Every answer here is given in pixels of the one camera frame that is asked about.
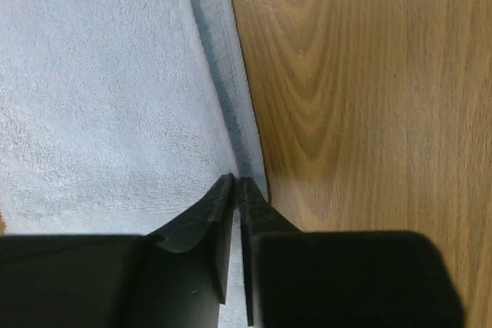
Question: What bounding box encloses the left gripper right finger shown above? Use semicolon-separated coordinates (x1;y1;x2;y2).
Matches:
237;177;308;327

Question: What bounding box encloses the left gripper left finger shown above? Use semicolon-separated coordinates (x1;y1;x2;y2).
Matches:
145;174;234;327

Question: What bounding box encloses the light blue towel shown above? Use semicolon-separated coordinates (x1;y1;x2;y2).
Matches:
0;0;270;328

